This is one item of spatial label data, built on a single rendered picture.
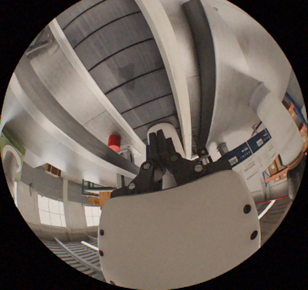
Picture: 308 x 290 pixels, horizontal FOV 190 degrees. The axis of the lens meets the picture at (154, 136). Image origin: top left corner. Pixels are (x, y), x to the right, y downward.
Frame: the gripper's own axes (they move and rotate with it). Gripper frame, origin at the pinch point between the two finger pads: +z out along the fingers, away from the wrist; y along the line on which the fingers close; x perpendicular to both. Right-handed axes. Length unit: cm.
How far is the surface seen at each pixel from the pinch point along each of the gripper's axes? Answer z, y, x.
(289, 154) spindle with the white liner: -8.7, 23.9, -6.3
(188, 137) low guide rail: 4.1, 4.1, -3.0
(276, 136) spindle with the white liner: -3.1, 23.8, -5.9
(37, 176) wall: 54, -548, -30
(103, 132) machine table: 12.0, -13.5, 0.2
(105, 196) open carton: 50, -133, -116
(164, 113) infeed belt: 6.2, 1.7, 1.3
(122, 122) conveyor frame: 6.0, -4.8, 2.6
